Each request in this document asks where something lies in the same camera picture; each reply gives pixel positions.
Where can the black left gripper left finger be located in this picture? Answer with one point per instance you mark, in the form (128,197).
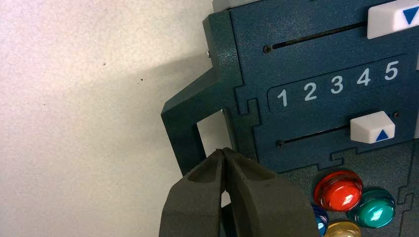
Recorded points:
(193,206)

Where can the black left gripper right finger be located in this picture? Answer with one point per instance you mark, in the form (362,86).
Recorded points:
(271,206)

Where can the blue round push button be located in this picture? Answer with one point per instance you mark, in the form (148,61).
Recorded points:
(320,220)

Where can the red round push button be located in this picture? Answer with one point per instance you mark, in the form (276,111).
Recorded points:
(338,191)

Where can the yellow round push button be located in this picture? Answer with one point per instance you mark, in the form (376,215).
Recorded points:
(343,230)

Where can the green round push button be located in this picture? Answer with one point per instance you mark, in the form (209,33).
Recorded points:
(373,209)

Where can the white slider knob blue triangle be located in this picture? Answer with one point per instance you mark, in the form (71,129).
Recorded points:
(389,19)
(371,127)

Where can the dark teal grey control box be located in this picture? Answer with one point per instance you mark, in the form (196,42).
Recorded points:
(255,65)

